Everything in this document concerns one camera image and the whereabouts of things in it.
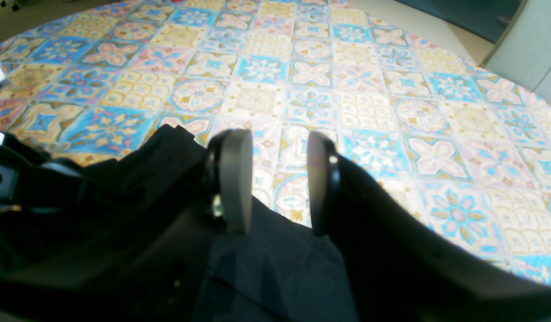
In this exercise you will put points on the patterned tablecloth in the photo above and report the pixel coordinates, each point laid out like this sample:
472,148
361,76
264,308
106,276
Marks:
465,151

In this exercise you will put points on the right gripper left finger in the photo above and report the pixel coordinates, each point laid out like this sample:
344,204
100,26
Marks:
149,268

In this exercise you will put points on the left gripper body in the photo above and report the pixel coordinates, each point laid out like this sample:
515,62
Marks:
31,178

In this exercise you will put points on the black t-shirt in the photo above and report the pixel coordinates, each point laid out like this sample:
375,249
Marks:
279,271

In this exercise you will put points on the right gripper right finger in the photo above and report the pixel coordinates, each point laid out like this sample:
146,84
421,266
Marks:
397,267

